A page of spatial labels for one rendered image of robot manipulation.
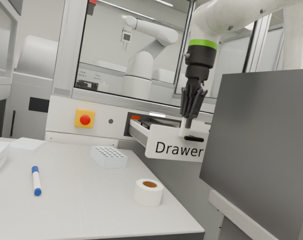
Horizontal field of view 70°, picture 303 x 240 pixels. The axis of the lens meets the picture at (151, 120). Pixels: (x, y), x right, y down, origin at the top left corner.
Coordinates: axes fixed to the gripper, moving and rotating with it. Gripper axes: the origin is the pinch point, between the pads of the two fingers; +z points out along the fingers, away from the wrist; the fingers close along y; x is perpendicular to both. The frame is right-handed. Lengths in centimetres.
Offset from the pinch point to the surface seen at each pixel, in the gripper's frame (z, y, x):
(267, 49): -86, -128, 161
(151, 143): 6.7, -1.1, -10.6
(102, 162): 16.0, -5.9, -24.4
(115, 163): 16.0, -5.4, -19.9
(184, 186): 36, -32, 27
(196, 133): 1.4, -1.1, 5.6
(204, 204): 46, -32, 42
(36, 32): -75, -349, -98
